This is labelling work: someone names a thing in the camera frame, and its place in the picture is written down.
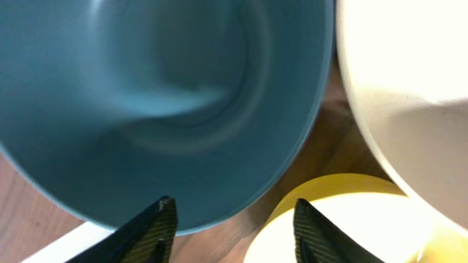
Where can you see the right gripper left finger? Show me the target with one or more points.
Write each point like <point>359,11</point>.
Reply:
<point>147,238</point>

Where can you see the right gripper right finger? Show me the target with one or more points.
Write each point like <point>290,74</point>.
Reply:
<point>318,240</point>

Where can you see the yellow bowl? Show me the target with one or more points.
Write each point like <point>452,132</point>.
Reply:
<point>375,213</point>

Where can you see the dark blue bowl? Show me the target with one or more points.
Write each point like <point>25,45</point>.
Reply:
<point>107,106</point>

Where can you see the large beige bowl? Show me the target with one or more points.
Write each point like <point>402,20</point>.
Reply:
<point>404,67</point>

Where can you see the clear plastic storage bin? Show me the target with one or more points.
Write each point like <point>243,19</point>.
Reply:
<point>70,245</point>

